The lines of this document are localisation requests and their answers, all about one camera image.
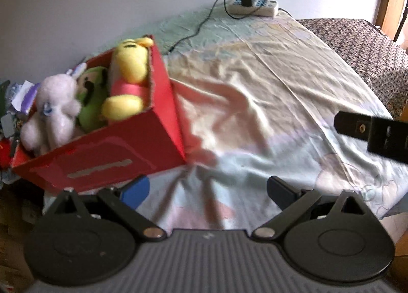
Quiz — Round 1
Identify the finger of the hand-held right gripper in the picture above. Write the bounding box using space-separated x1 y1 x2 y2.
333 111 373 144

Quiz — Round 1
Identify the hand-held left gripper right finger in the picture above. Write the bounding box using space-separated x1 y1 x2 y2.
252 176 370 239

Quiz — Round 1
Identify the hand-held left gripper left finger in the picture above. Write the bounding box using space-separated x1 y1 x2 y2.
48 175 168 243

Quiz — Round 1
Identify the red cardboard box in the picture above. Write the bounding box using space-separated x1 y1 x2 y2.
11 35 187 192

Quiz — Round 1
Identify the green mushroom plush toy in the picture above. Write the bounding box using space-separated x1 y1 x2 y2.
75 67 109 133

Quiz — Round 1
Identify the white plush bunny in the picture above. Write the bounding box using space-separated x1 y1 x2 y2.
20 63 87 156

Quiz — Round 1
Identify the yellow tiger plush toy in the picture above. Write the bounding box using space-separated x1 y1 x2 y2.
101 36 154 122

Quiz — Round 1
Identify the purple white plastic bag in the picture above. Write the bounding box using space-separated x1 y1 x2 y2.
5 79 40 116

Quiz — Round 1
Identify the white power strip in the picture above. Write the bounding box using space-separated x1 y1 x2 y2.
228 0 279 19

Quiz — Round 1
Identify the black charger cable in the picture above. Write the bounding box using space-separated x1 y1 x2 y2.
166 0 272 55

